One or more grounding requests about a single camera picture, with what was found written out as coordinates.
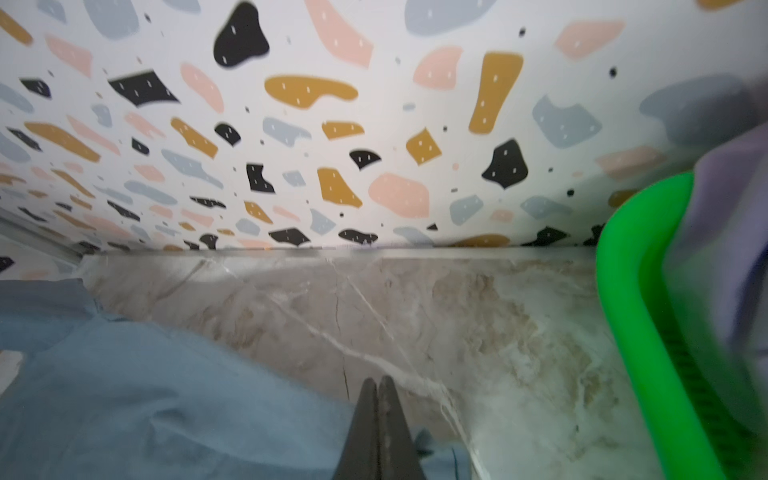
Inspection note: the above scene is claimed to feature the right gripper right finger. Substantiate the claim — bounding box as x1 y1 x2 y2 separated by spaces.
377 376 426 480

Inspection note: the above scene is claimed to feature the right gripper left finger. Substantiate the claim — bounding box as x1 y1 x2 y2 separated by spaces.
333 378 378 480

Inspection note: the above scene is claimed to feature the grey t-shirt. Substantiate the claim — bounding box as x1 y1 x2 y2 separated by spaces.
0 278 472 480

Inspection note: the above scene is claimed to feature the green plastic basket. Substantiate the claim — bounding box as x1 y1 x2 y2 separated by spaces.
597 172 767 479

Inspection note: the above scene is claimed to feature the lilac t-shirt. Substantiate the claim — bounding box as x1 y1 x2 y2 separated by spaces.
663 125 767 434

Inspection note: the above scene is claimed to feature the left corner aluminium post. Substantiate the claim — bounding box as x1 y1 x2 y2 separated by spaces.
1 209 84 266

